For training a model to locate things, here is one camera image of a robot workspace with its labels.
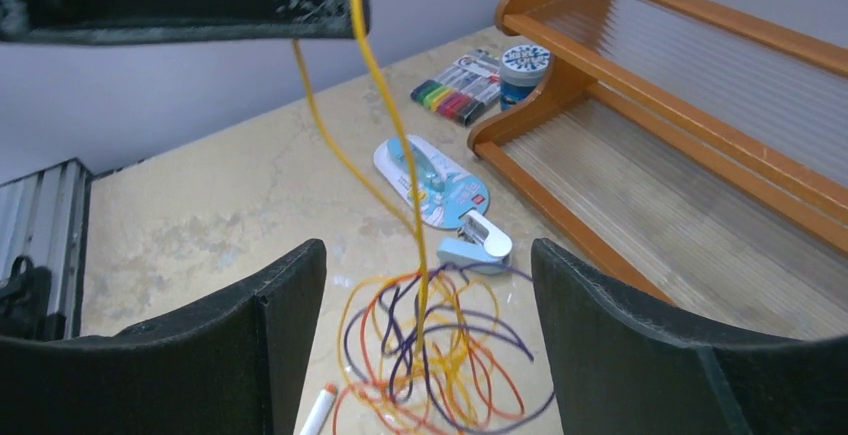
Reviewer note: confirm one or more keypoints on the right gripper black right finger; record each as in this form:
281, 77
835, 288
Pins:
625, 362

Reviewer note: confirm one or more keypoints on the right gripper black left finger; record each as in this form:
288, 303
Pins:
232, 362

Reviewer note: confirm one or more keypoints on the red marker pen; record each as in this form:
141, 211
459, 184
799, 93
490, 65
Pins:
320, 411

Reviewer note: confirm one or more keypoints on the wooden shelf rack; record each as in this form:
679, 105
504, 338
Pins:
691, 149

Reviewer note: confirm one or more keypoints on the blue toothbrush blister pack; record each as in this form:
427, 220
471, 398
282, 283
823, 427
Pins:
446, 189

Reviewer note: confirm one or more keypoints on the blue round tin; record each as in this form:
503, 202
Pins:
522, 68

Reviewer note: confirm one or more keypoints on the marker pen set pack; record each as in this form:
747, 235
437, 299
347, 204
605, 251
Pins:
464, 91

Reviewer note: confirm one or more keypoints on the aluminium rail frame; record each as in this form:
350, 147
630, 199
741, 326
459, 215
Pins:
44, 222

